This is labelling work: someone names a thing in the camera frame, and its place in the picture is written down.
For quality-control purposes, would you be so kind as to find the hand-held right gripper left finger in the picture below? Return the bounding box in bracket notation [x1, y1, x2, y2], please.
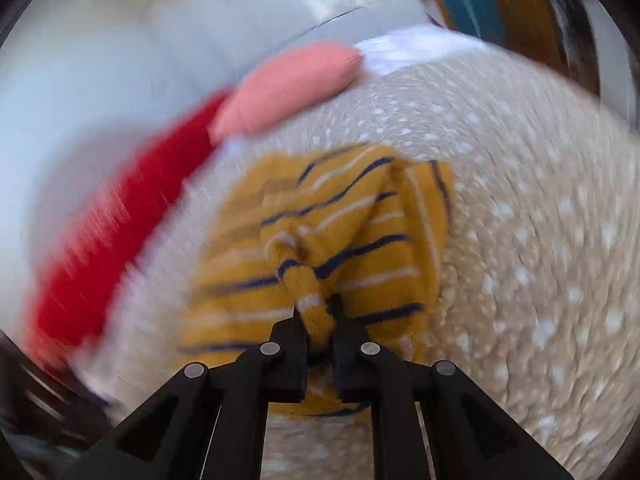
[59, 309, 309, 480]

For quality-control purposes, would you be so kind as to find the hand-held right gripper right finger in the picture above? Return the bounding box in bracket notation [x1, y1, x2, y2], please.
[330, 293, 576, 480]

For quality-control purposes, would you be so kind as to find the yellow striped knit sweater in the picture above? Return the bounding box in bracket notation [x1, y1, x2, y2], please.
[177, 142, 457, 418]

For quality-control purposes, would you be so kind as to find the red pillow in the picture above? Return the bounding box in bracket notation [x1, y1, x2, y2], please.
[22, 89, 236, 363]

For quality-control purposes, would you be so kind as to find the beige spotted blanket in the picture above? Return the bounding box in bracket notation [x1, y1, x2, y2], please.
[75, 52, 640, 480]

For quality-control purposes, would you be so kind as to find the pink pillow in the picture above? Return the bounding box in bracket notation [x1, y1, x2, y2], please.
[207, 41, 365, 144]

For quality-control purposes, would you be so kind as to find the white bed sheet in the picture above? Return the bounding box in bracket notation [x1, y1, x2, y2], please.
[354, 25, 493, 77]

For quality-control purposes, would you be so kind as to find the wooden door with teal panel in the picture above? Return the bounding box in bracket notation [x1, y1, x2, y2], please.
[424, 0, 568, 63]

